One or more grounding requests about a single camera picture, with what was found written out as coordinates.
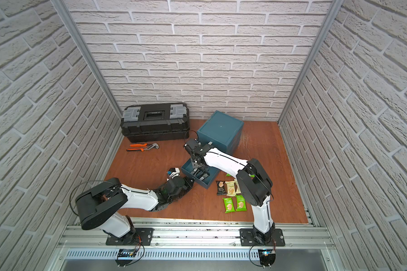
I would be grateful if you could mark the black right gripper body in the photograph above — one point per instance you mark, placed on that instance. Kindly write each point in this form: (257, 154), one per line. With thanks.
(194, 164)

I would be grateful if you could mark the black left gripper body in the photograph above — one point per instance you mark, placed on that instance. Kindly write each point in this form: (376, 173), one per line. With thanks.
(187, 182)

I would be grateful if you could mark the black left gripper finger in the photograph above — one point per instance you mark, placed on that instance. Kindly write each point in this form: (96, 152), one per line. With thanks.
(189, 185)
(188, 181)

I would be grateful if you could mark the teal drawer cabinet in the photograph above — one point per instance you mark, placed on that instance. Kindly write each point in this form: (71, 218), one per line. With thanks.
(223, 131)

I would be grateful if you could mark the yellow cookie packet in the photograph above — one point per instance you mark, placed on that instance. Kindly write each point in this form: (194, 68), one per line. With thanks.
(230, 187)
(237, 187)

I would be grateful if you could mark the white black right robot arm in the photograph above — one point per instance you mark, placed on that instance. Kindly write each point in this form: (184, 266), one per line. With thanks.
(255, 184)

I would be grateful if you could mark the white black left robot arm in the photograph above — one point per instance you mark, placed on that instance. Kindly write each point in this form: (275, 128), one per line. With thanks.
(99, 206)

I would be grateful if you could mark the black plastic toolbox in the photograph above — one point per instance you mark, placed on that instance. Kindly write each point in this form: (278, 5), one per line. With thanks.
(155, 122)

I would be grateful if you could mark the left controller board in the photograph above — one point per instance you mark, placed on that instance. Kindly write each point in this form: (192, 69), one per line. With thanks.
(126, 257)

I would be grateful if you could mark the controller board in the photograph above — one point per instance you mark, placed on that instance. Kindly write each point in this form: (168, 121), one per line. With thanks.
(126, 257)
(267, 257)

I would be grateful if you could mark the right controller board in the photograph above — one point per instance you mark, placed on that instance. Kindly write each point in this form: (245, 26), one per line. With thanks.
(267, 257)

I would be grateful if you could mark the left aluminium corner profile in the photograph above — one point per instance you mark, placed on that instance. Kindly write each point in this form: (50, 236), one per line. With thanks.
(78, 38)

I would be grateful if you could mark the aluminium corner profile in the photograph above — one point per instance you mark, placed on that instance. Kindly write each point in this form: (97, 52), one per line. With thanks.
(78, 38)
(321, 35)

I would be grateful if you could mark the right aluminium corner profile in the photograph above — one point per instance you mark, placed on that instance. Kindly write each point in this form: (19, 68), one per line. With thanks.
(321, 35)

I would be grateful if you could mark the orange handled groove pliers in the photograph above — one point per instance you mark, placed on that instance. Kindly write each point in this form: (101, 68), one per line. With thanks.
(142, 147)

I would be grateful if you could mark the aluminium front rail frame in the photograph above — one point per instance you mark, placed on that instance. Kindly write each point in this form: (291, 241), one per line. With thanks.
(196, 245)

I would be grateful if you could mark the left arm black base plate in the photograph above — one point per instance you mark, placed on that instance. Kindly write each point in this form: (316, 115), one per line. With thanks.
(134, 237)

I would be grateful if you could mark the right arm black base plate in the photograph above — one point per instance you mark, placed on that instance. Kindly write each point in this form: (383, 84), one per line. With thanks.
(253, 237)

